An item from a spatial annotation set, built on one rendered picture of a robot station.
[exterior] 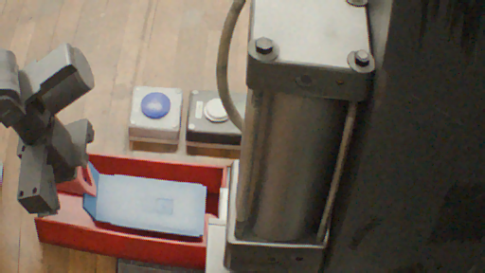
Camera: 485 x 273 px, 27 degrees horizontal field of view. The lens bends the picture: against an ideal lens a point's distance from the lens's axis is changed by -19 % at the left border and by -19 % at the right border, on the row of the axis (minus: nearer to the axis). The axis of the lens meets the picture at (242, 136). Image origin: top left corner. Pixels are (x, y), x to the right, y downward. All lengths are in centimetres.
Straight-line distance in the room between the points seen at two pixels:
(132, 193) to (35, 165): 20
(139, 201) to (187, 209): 6
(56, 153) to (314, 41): 52
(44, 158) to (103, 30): 42
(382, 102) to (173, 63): 82
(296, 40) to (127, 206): 62
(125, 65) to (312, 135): 74
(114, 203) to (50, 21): 39
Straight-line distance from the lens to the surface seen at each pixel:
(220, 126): 150
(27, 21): 168
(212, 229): 111
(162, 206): 140
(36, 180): 125
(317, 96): 83
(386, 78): 79
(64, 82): 124
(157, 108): 150
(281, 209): 96
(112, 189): 141
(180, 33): 163
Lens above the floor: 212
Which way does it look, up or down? 53 degrees down
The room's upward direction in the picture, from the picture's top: 7 degrees clockwise
